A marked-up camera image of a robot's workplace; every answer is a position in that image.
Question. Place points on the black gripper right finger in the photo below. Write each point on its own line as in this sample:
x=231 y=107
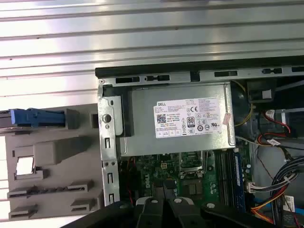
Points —
x=183 y=213

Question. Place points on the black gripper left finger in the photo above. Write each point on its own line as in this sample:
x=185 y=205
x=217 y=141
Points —
x=149 y=213

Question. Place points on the hard disk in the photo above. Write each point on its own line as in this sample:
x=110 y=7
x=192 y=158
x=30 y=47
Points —
x=35 y=117

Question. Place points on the metal socket cover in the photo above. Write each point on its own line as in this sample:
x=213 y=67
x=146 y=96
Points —
x=191 y=176

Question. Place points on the green motherboard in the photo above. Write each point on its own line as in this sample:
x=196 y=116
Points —
x=147 y=171

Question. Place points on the black RAM slot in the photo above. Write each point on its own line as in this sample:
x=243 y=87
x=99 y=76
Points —
x=229 y=178
x=219 y=178

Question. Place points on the grey Dell power supply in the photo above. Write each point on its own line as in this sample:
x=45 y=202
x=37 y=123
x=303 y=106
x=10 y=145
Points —
x=142 y=133

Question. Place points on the black open PC case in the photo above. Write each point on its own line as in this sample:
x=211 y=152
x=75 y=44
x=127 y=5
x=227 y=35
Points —
x=107 y=142

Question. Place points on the grey parts rack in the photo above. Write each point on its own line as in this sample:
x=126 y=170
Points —
x=61 y=164

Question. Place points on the silver CPU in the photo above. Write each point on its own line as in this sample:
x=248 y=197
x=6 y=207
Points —
x=25 y=165

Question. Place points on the grey metal drive cage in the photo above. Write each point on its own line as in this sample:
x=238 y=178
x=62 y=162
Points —
x=284 y=118

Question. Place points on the black plastic bracket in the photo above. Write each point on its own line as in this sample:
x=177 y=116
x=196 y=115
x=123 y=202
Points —
x=260 y=91

